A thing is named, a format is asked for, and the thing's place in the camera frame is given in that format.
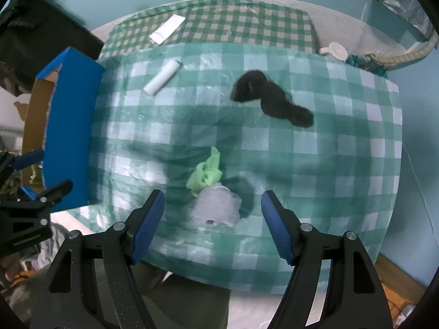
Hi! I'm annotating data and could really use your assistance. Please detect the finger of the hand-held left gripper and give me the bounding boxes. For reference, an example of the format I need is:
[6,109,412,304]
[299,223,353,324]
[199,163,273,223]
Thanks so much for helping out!
[10,150,46,171]
[20,179,74,213]

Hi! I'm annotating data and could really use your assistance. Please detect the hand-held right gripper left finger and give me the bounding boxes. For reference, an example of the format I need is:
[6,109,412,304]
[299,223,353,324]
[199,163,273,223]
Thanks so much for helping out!
[30,189,166,329]

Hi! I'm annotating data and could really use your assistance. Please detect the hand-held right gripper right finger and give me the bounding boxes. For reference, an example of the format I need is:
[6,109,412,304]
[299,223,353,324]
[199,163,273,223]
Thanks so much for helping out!
[261,190,393,329]

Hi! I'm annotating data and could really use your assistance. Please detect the blue cardboard box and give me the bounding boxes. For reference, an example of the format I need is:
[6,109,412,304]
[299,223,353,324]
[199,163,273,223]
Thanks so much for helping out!
[21,47,106,213]

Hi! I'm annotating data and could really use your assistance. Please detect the grey sock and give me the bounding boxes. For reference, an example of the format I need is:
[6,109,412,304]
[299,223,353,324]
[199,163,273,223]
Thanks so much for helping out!
[191,184,242,227]

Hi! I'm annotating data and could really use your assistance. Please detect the green sock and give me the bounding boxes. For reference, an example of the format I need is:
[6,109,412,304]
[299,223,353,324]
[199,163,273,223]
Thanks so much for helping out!
[186,147,223,197]

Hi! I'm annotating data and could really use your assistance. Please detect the black sock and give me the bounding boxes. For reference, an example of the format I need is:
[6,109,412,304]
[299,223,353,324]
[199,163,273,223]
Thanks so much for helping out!
[229,69,314,129]

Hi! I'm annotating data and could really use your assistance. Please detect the light green checked tablecloth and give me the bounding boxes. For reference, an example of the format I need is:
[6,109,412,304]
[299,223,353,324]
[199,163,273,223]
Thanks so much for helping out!
[87,43,403,295]

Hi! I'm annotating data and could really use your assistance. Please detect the black hanging clothes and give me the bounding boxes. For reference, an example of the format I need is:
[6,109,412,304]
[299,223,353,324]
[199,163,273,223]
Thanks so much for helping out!
[0,0,105,97]

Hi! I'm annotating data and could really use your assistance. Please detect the white tube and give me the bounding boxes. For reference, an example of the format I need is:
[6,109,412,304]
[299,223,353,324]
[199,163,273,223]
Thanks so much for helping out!
[143,60,181,95]

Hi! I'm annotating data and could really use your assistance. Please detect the teal stool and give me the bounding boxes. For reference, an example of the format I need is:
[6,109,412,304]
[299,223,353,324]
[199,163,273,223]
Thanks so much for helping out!
[345,53,388,78]

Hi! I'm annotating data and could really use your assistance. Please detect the white paper sheet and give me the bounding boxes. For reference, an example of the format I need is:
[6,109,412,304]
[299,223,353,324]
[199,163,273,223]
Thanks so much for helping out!
[149,15,186,45]

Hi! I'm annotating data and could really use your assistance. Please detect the dark green checked bed sheet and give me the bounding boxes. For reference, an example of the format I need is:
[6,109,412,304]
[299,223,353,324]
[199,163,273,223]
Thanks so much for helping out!
[98,0,318,53]

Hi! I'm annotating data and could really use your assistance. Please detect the rolled woven mat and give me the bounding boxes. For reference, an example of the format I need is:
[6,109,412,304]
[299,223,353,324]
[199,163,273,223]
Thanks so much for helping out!
[374,32,439,72]

